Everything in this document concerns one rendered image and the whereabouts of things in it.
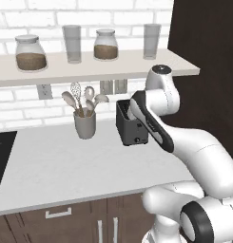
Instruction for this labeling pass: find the pale slotted spoon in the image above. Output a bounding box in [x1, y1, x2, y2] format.
[83, 85, 96, 103]

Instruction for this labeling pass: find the grey utensil pot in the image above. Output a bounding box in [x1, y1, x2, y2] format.
[72, 109, 98, 140]

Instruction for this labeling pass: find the pale wall shelf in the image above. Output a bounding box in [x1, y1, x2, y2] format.
[0, 47, 202, 88]

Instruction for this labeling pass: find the white drawer handle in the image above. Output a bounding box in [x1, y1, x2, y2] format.
[44, 206, 73, 220]

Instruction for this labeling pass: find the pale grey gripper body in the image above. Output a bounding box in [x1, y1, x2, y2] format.
[126, 100, 139, 122]

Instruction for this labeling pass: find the wire whisk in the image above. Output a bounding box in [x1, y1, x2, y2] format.
[69, 81, 86, 118]

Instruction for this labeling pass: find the grey drinking glass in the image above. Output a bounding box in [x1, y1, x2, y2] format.
[143, 23, 163, 61]
[61, 24, 83, 65]

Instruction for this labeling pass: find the pale ladle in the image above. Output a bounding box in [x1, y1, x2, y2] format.
[91, 93, 110, 112]

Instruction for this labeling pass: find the grey wall switch plate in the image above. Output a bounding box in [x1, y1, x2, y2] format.
[113, 78, 128, 95]
[99, 79, 114, 96]

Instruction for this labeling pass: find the brown drawer front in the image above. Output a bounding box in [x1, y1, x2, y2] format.
[3, 200, 92, 243]

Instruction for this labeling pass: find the brown cupboard door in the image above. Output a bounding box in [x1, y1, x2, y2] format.
[90, 197, 108, 243]
[107, 193, 158, 243]

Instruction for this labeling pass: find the small glass jar brown filling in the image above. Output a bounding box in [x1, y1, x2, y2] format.
[93, 28, 120, 62]

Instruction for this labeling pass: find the white cupboard handle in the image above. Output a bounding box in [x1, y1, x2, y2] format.
[112, 216, 120, 243]
[96, 219, 104, 243]

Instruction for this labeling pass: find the pale wooden spoon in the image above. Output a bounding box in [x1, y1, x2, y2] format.
[61, 90, 82, 118]

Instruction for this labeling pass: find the black toaster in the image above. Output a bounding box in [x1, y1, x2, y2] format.
[115, 99, 150, 147]

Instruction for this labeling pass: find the black hob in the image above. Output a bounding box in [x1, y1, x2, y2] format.
[0, 130, 18, 198]

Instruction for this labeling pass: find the large glass jar brown filling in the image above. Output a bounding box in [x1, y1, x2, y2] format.
[14, 33, 49, 72]

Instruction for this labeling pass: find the white wall socket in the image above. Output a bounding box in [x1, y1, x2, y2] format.
[36, 84, 54, 101]

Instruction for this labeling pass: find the dark tall cupboard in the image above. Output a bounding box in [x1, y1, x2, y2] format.
[159, 0, 233, 159]

